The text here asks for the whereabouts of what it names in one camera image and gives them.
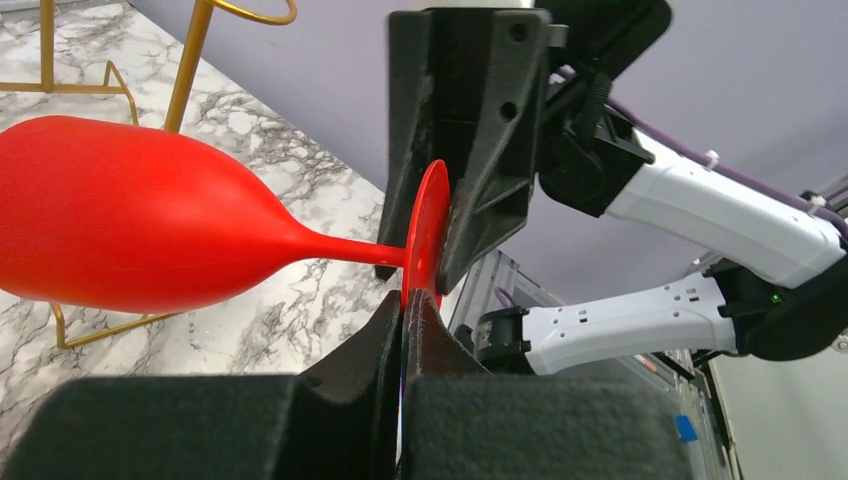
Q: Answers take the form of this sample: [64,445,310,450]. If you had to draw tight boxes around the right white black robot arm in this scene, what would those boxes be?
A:
[378,1,847,375]

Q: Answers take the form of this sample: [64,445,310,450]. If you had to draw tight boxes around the gold wire wine glass rack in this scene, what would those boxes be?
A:
[1,5,309,356]

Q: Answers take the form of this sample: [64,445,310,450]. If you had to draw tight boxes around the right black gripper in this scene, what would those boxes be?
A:
[378,1,672,294]

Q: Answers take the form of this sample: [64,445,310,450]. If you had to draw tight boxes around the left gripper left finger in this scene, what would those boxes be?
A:
[2,291,402,479]

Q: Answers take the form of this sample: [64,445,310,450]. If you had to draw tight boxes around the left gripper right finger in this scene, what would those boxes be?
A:
[400,290,693,479]

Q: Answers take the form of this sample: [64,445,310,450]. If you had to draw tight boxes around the red plastic wine glass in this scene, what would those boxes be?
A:
[1,116,450,313]

